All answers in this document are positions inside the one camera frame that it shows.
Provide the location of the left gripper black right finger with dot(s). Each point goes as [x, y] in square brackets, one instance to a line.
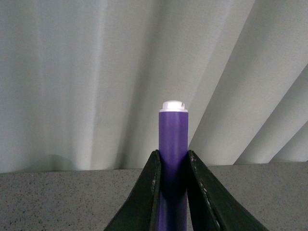
[212, 207]

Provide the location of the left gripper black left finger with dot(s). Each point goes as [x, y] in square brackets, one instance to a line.
[139, 211]

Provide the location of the purple marker pen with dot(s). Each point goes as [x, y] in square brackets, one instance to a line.
[173, 148]

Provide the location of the white pleated curtain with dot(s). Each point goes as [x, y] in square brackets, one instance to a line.
[82, 81]

